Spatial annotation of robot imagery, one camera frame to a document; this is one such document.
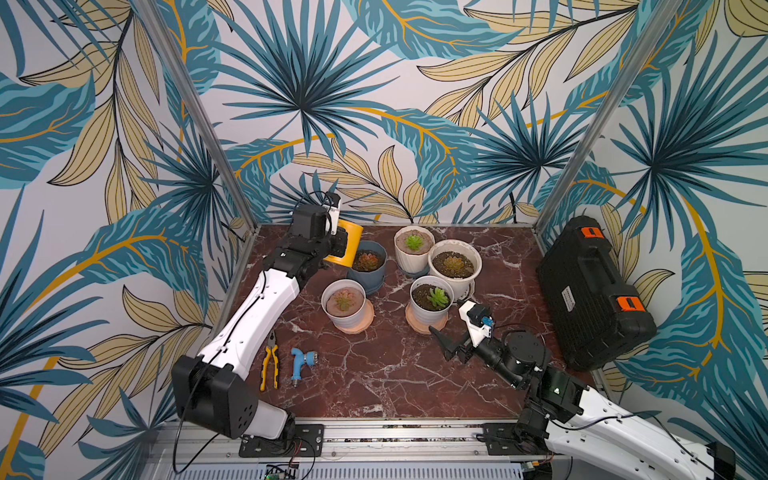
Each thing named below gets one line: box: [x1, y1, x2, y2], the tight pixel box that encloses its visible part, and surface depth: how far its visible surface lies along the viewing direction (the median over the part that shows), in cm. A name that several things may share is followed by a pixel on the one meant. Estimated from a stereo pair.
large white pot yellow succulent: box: [428, 239, 482, 302], surface depth 97 cm
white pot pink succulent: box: [321, 278, 375, 335], surface depth 90 cm
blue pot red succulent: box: [347, 240, 387, 294], surface depth 97 cm
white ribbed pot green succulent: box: [394, 225, 435, 278], surface depth 102 cm
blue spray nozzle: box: [291, 347, 318, 388], surface depth 85 cm
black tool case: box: [536, 215, 658, 372], surface depth 79 cm
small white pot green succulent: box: [405, 275, 455, 335], surface depth 92 cm
